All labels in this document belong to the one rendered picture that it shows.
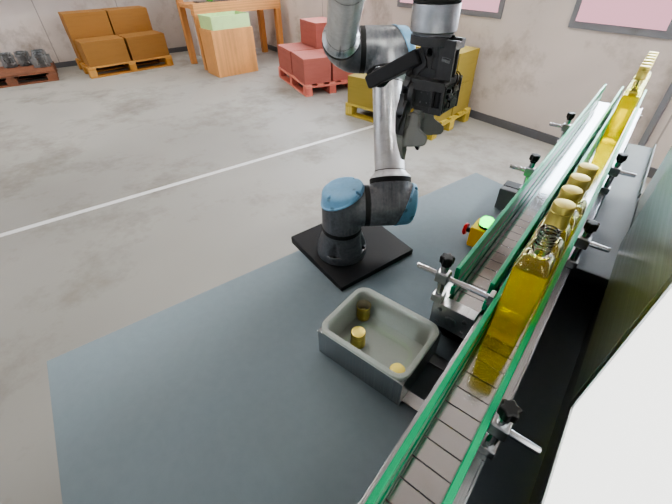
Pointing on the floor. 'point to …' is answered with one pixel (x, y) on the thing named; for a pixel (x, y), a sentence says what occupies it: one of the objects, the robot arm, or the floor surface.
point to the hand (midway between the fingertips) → (407, 147)
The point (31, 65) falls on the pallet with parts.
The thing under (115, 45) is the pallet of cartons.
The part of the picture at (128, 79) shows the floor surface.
